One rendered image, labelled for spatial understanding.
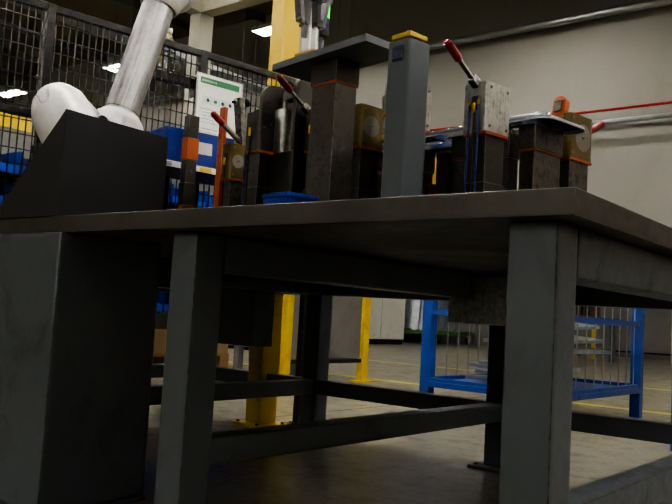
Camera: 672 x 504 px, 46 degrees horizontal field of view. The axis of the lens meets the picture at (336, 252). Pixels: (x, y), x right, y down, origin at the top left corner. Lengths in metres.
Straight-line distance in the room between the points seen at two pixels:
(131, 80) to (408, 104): 0.96
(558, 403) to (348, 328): 4.87
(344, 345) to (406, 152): 4.28
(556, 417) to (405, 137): 0.82
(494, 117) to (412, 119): 0.20
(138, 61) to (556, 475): 1.76
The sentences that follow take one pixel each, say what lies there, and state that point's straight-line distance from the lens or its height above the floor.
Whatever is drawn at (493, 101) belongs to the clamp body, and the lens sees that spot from 1.89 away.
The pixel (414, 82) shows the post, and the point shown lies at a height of 1.04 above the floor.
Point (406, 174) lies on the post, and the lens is 1.79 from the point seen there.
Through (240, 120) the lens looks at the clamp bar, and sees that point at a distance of 2.71.
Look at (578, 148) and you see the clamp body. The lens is 2.16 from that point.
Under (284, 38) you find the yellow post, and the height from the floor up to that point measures 1.73.
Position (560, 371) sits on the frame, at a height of 0.44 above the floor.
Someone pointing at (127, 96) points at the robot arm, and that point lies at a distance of 2.44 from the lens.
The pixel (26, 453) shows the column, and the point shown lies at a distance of 2.03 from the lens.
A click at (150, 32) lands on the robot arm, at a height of 1.32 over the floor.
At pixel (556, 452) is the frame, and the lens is 1.21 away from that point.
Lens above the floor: 0.50
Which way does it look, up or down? 5 degrees up
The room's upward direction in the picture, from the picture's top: 3 degrees clockwise
